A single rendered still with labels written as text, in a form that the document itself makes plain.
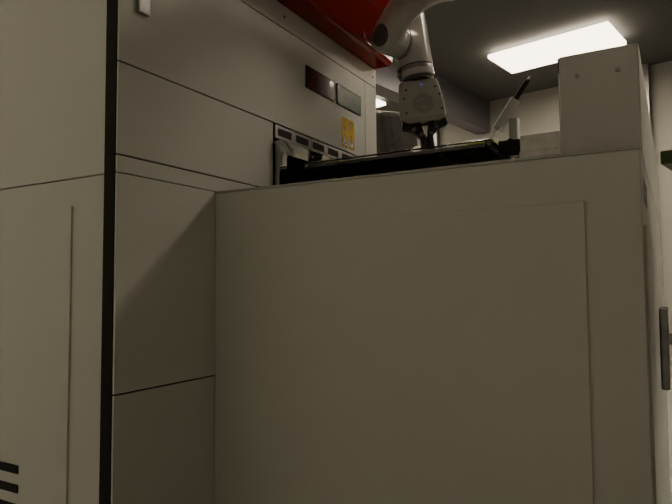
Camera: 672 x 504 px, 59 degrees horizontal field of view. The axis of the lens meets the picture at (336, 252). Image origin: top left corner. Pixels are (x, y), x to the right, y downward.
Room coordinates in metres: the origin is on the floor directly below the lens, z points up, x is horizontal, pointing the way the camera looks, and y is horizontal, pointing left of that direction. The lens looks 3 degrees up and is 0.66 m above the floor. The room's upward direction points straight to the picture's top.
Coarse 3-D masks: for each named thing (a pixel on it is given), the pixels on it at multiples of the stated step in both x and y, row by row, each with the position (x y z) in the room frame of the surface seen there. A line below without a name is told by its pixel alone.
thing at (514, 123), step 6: (510, 102) 1.35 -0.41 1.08; (516, 102) 1.35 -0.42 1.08; (504, 108) 1.35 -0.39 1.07; (510, 108) 1.35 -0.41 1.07; (504, 114) 1.36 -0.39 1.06; (510, 114) 1.36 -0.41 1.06; (498, 120) 1.36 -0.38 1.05; (504, 120) 1.36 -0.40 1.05; (510, 120) 1.35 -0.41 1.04; (516, 120) 1.34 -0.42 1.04; (498, 126) 1.36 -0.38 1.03; (504, 126) 1.38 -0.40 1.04; (510, 126) 1.35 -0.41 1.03; (516, 126) 1.34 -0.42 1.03; (510, 132) 1.35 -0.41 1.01; (516, 132) 1.34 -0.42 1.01; (516, 138) 1.34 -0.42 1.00
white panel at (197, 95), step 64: (128, 0) 0.81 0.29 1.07; (192, 0) 0.92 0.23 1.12; (256, 0) 1.07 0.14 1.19; (128, 64) 0.82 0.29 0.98; (192, 64) 0.92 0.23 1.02; (256, 64) 1.07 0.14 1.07; (320, 64) 1.26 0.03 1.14; (128, 128) 0.81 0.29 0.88; (192, 128) 0.92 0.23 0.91; (256, 128) 1.07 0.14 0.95; (320, 128) 1.26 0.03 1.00
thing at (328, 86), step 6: (312, 72) 1.23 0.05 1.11; (312, 78) 1.23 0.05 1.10; (318, 78) 1.25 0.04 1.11; (324, 78) 1.27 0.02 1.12; (312, 84) 1.23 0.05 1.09; (318, 84) 1.25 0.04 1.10; (324, 84) 1.27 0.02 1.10; (330, 84) 1.29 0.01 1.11; (318, 90) 1.25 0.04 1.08; (324, 90) 1.27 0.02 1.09; (330, 90) 1.29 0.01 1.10; (330, 96) 1.29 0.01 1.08
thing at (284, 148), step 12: (276, 144) 1.11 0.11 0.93; (288, 144) 1.13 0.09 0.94; (276, 156) 1.11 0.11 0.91; (288, 156) 1.15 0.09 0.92; (300, 156) 1.17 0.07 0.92; (312, 156) 1.21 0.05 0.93; (324, 156) 1.25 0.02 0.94; (276, 168) 1.11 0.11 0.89; (276, 180) 1.11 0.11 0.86; (288, 180) 1.13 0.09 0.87
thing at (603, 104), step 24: (624, 48) 0.72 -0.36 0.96; (576, 72) 0.75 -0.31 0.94; (600, 72) 0.73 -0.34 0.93; (624, 72) 0.72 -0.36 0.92; (576, 96) 0.75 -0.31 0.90; (600, 96) 0.73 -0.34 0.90; (624, 96) 0.72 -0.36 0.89; (576, 120) 0.75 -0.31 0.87; (600, 120) 0.73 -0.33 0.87; (624, 120) 0.72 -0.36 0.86; (648, 120) 0.97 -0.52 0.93; (576, 144) 0.75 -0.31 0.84; (600, 144) 0.74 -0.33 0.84; (624, 144) 0.72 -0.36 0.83; (648, 144) 0.93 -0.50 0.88; (648, 168) 0.89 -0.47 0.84
